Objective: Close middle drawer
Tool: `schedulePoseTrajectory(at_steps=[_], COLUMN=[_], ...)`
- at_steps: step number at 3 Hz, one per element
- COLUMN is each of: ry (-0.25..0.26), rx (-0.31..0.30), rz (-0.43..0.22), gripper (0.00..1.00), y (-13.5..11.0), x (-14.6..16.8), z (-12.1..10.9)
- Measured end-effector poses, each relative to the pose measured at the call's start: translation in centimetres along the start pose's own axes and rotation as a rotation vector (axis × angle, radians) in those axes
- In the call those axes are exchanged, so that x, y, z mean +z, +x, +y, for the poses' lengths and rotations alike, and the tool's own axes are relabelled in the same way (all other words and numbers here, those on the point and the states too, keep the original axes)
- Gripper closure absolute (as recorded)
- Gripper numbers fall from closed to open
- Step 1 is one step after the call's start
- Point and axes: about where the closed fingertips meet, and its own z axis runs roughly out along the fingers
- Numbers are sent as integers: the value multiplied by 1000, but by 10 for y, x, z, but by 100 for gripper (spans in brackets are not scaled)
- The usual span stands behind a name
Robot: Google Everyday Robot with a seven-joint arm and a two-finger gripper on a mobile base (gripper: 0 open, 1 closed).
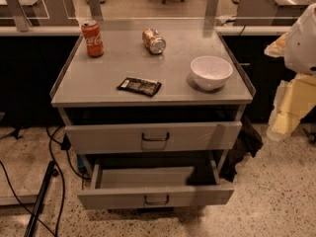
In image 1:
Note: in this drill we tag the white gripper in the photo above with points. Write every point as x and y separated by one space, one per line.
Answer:
302 46

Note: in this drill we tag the grey desk background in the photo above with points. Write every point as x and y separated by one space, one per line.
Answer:
270 12
42 13

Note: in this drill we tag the grey top drawer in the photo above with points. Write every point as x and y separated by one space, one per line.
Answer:
151 137

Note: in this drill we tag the black cloth beside cabinet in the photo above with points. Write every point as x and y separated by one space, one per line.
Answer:
248 141

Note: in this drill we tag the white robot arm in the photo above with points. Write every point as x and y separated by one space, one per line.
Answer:
300 48

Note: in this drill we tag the grey drawer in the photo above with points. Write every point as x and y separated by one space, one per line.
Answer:
150 188
151 137

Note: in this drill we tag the black bar on floor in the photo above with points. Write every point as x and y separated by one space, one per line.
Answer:
39 201

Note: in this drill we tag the white bowl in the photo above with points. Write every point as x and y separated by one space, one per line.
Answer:
210 72

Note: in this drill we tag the grey metal drawer cabinet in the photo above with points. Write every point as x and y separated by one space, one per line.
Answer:
86 91

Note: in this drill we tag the tan soda can lying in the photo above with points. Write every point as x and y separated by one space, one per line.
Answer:
153 41

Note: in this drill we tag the black snack packet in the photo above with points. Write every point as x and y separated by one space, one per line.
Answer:
140 86

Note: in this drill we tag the clear acrylic barrier panel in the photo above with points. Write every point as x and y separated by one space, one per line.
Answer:
121 9

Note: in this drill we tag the grey desk background left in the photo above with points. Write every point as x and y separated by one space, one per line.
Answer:
42 13

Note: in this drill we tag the grey desk background right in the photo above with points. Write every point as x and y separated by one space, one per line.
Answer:
270 12

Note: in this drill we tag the red Coca-Cola can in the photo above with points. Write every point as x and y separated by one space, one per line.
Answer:
92 35

